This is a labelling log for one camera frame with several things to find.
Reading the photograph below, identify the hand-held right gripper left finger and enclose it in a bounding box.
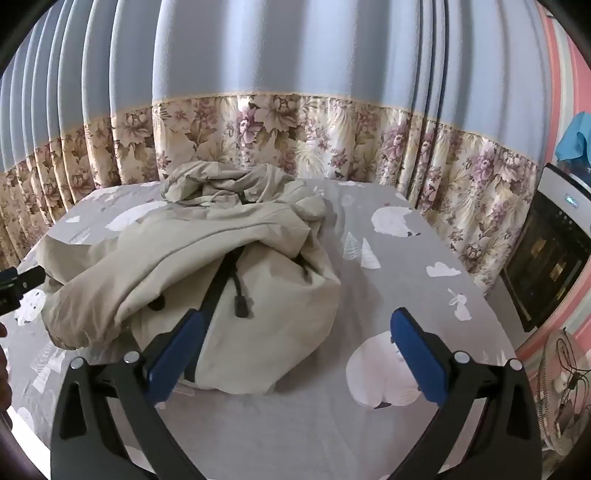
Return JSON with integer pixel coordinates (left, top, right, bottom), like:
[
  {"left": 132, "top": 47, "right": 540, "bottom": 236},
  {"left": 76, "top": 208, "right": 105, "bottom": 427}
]
[{"left": 50, "top": 308, "right": 208, "bottom": 480}]

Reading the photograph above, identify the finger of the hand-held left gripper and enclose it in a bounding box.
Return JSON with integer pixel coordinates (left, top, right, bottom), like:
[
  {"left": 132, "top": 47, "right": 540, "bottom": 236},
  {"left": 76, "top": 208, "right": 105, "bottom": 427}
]
[{"left": 0, "top": 268, "right": 45, "bottom": 315}]

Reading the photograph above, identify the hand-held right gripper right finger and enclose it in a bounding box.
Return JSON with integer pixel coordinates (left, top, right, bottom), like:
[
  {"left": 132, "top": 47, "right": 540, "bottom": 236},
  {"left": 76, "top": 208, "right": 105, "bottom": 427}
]
[{"left": 389, "top": 308, "right": 542, "bottom": 480}]

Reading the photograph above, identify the beige jacket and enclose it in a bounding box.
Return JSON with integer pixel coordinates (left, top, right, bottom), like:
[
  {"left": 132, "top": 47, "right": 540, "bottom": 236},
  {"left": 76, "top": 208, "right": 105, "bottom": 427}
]
[{"left": 34, "top": 161, "right": 342, "bottom": 397}]

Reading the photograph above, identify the grey printed bed sheet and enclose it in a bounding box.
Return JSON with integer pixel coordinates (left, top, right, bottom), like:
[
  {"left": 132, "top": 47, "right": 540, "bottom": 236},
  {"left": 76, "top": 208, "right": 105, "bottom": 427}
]
[{"left": 0, "top": 178, "right": 518, "bottom": 480}]

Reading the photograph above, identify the standing fan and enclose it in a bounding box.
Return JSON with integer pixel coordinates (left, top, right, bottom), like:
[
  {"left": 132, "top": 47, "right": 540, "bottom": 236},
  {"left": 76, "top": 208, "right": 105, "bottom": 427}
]
[{"left": 531, "top": 328, "right": 591, "bottom": 462}]

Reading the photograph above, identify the white appliance with glass door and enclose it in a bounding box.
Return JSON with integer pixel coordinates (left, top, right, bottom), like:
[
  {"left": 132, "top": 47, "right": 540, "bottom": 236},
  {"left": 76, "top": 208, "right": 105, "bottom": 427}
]
[{"left": 501, "top": 164, "right": 591, "bottom": 333}]

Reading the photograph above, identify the blue cloth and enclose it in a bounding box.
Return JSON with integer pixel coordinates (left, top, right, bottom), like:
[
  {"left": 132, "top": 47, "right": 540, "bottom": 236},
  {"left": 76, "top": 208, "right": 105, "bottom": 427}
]
[{"left": 554, "top": 113, "right": 591, "bottom": 162}]

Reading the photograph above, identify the blue floral curtain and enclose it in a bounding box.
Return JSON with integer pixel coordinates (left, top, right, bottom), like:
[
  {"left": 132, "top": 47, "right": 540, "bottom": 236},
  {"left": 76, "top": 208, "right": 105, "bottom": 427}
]
[{"left": 0, "top": 0, "right": 555, "bottom": 296}]

